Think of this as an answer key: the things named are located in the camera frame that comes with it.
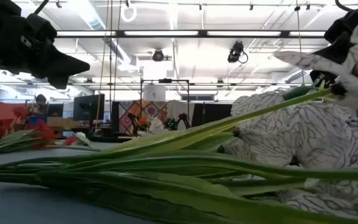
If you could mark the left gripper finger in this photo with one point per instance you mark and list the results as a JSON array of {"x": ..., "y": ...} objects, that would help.
[
  {"x": 67, "y": 75},
  {"x": 64, "y": 62}
]

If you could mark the large black computer monitor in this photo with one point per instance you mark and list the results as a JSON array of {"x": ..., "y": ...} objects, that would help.
[{"x": 89, "y": 107}]

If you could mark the white artificial flower spray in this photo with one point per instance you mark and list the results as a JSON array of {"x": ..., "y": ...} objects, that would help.
[{"x": 306, "y": 133}]

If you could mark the black partition screen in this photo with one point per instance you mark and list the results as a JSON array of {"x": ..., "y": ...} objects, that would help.
[{"x": 213, "y": 113}]

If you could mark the small black monitor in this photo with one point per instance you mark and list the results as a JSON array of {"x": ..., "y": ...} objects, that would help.
[{"x": 55, "y": 110}]

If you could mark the magenta tulip green stem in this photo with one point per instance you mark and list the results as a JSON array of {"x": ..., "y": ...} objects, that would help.
[{"x": 166, "y": 199}]

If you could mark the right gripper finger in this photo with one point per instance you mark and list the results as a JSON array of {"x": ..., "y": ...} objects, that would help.
[{"x": 337, "y": 49}]

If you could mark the blue box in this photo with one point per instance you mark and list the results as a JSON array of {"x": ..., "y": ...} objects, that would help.
[{"x": 37, "y": 120}]

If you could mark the black metal stand frame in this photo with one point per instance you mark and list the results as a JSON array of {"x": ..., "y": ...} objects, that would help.
[{"x": 165, "y": 80}]

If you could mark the colourful patchwork quilt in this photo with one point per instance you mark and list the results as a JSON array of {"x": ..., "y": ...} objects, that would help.
[{"x": 149, "y": 109}]

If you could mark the round black ceiling camera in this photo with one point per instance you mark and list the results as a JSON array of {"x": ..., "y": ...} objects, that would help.
[{"x": 158, "y": 56}]

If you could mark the white artificial tulip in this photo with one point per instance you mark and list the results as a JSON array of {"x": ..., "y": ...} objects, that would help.
[{"x": 82, "y": 137}]

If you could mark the background black robot arm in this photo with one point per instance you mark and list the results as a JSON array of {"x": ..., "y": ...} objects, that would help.
[
  {"x": 183, "y": 118},
  {"x": 132, "y": 119}
]

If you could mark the blue table mat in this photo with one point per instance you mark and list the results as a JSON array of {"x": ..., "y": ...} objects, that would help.
[{"x": 11, "y": 205}]

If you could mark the person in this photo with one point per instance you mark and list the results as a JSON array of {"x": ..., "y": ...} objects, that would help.
[{"x": 41, "y": 99}]

